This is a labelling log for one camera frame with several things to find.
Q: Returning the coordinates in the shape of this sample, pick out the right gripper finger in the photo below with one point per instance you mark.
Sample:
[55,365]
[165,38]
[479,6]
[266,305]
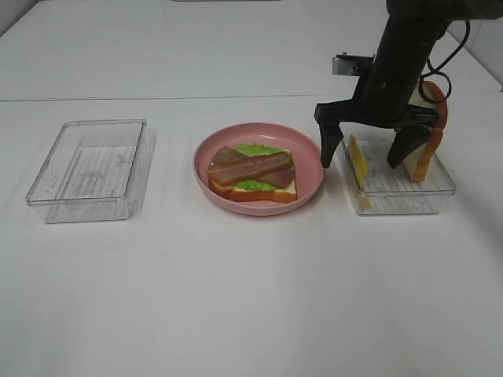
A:
[406,141]
[331,135]

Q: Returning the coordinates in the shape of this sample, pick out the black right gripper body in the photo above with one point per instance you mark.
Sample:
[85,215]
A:
[379,104]

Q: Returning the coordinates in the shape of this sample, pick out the bacon strip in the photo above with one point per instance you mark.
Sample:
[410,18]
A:
[251,167]
[227,155]

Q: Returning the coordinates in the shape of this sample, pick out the bread slice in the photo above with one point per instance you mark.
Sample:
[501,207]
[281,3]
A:
[418,161]
[282,195]

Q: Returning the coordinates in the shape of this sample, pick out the green lettuce leaf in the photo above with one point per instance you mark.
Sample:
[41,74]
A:
[255,149]

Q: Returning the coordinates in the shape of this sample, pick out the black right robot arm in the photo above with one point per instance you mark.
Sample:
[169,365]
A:
[412,29]

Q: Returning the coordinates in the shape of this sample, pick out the pink round plate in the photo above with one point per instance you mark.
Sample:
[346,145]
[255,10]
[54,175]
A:
[305,153]

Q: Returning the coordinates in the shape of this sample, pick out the yellow cheese slice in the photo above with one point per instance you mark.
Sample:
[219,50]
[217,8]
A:
[360,169]

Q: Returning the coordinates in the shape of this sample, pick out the right clear plastic container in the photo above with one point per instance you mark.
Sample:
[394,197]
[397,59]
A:
[391,192]

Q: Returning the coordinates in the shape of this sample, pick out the clear plastic container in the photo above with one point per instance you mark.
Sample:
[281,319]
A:
[96,170]
[391,192]

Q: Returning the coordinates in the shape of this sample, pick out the left clear plastic container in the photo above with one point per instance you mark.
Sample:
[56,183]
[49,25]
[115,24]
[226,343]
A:
[96,170]

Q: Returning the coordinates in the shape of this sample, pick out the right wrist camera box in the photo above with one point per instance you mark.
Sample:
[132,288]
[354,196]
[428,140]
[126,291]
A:
[350,65]

